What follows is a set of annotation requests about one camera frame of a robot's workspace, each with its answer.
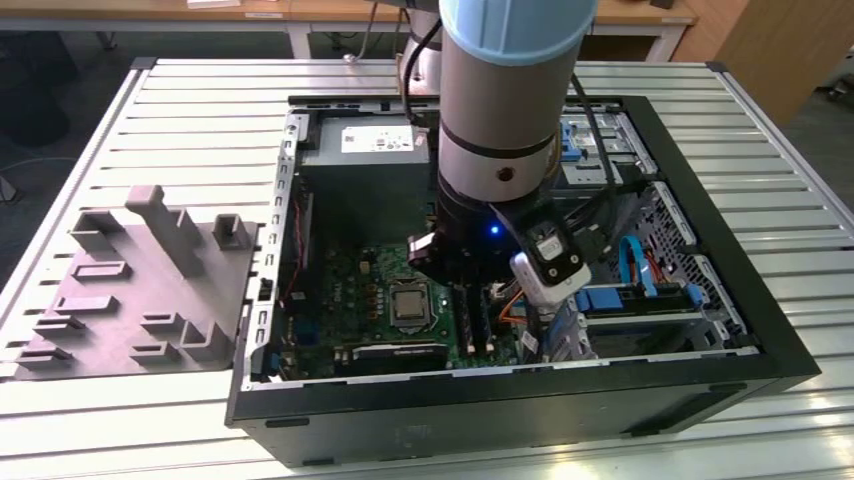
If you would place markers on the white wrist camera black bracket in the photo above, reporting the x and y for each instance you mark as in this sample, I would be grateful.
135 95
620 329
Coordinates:
550 250

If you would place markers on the black graphics card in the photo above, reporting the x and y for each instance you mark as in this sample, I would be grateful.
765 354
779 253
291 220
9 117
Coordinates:
401 352

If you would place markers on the blue drive bay latch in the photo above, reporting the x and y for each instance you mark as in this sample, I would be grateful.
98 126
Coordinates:
570 150

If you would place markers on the silver CPU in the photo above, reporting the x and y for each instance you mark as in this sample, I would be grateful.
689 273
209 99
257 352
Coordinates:
410 305

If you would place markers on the blue expansion slot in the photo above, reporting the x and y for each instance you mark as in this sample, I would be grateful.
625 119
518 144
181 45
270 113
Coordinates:
309 332

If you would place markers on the grey power supply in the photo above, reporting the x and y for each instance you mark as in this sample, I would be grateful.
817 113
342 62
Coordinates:
368 200

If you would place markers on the black PC case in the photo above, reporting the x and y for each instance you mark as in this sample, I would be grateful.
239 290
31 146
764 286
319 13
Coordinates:
534 415

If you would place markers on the wooden cabinet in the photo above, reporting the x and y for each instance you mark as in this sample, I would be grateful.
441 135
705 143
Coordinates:
768 50

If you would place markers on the green motherboard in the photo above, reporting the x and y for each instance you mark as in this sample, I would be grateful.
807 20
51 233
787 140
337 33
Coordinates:
354 265

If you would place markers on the silver drive cage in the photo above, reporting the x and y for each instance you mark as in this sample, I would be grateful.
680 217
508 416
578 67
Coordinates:
628 170

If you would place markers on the CPU socket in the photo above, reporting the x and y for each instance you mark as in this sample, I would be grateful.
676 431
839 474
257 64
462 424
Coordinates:
401 285

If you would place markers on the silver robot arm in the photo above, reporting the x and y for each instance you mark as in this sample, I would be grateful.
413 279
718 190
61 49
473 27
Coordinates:
501 125

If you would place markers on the grey parts rack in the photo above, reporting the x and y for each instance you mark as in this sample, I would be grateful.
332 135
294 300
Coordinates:
167 300

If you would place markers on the black case fan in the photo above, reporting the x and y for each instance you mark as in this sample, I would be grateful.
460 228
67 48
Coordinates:
310 220

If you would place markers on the hard disk in blue carrier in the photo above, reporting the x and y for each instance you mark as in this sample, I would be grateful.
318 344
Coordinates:
604 300

